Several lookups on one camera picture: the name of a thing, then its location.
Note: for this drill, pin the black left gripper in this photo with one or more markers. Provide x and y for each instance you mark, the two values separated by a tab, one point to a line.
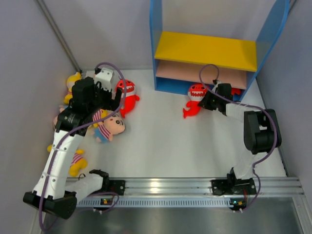
110	104

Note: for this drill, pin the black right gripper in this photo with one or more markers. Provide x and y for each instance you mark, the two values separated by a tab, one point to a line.
205	103

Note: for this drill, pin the red shark plush toy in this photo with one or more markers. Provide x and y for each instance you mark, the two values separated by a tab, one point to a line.
131	96

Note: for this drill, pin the boy doll striped shirt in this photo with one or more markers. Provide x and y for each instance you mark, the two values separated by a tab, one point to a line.
104	131

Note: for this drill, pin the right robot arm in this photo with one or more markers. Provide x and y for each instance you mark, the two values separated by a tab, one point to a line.
261	135

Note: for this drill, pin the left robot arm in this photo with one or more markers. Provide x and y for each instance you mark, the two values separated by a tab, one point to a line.
50	194

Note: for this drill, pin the blue yellow toy shelf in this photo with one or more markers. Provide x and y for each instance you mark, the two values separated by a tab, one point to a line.
179	58

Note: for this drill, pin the yellow duck plush in corner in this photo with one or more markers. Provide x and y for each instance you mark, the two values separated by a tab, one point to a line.
70	83

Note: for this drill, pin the yellow duck plush near rail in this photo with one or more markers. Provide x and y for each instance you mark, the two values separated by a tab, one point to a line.
78	163

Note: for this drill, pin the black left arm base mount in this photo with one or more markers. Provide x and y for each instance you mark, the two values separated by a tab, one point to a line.
114	186

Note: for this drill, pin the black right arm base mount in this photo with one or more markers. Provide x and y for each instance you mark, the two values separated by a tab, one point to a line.
233	186

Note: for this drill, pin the perforated grey cable duct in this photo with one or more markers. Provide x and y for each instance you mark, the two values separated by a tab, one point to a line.
161	202

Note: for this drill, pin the aluminium rail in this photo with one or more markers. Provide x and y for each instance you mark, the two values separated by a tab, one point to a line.
195	187

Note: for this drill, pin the metal corner post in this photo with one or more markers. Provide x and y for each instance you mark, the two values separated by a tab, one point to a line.
58	34

